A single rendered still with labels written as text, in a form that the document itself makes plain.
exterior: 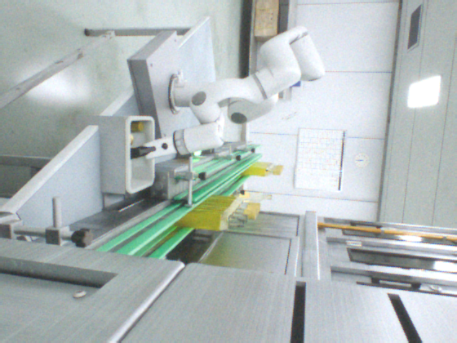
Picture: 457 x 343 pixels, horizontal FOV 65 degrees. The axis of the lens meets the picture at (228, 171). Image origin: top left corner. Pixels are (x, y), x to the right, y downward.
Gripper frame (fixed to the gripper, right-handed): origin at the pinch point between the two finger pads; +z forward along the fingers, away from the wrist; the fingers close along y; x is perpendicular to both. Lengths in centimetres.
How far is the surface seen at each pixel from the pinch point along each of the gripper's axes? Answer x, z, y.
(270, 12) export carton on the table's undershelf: 177, -17, 550
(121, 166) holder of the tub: -2.7, -0.6, -10.4
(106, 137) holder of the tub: 6.1, 1.7, -10.2
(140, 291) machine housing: -8, -42, -80
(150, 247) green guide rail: -27.1, -3.6, -11.3
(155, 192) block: -14.5, 0.6, 8.2
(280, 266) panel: -46, -36, 8
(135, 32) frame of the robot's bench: 65, 32, 95
